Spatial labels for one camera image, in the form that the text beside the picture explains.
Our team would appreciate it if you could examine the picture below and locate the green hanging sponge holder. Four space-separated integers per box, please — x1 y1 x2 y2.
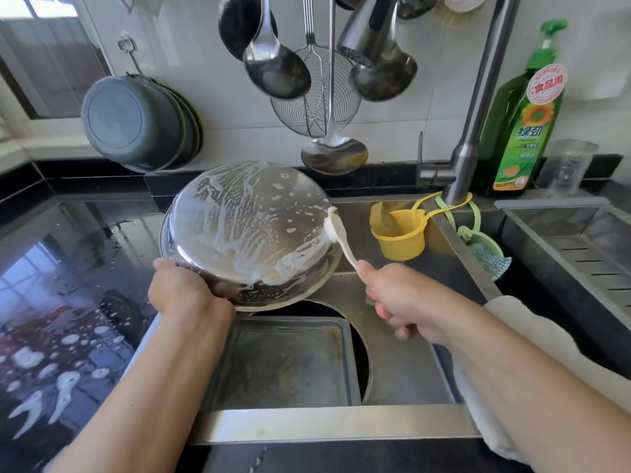
434 196 514 282

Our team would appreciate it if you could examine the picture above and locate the yellow-handled steel ladle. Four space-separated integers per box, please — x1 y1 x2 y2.
300 0 370 176

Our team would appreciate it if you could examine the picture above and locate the steel wall hook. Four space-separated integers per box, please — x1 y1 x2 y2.
117 37 143 78

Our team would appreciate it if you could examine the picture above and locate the round steel pan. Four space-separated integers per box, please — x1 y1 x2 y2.
271 298 374 402

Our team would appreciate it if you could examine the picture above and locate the person's left hand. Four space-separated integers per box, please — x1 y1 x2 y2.
148 257 243 336

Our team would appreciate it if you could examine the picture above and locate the hanging steel ladles and skimmer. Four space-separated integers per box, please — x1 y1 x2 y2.
218 0 279 62

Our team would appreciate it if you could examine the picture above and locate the wire mesh skimmer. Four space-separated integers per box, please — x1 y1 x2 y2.
270 0 363 139

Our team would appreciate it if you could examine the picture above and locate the round steel basin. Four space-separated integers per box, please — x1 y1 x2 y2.
158 160 344 313

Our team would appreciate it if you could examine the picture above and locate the green dish soap bottle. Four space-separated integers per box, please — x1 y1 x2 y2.
478 19 569 196

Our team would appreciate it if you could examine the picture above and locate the clear plastic cup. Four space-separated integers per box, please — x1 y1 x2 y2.
540 139 601 196

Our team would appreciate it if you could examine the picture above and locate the dark green hanging basin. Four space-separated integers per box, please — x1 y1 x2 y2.
172 85 204 169

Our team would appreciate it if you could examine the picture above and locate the steel gooseneck faucet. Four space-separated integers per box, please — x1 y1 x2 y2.
336 0 522 206

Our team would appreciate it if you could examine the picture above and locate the white dish rag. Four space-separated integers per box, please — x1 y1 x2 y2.
452 295 631 464

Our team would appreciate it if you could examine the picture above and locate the yellow hanging sink cup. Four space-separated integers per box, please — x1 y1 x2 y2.
369 192 473 263

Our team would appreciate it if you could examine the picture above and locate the white hanging cloth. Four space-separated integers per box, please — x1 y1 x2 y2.
103 0 164 18

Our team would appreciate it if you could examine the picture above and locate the rectangular steel tray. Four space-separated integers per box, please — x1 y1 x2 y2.
202 315 363 412

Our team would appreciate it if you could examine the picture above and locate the person's right hand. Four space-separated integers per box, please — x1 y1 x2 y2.
356 259 465 343

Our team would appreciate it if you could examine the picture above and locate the steel soup ladle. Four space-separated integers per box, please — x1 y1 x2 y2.
243 0 313 101

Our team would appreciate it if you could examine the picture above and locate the grey hanging basin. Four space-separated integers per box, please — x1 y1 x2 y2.
80 74 189 174

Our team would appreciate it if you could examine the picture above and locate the white cleaning brush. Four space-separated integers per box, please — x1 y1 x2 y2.
323 206 364 274

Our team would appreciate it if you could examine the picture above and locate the person's left forearm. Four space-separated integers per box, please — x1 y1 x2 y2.
44 315 236 473

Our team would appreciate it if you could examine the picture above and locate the stainless steel sink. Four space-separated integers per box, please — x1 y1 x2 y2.
123 196 504 447

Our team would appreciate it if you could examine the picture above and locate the white dish brush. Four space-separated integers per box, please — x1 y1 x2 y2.
440 0 491 14

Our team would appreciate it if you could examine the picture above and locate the person's right forearm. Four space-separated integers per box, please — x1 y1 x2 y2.
438 305 631 473

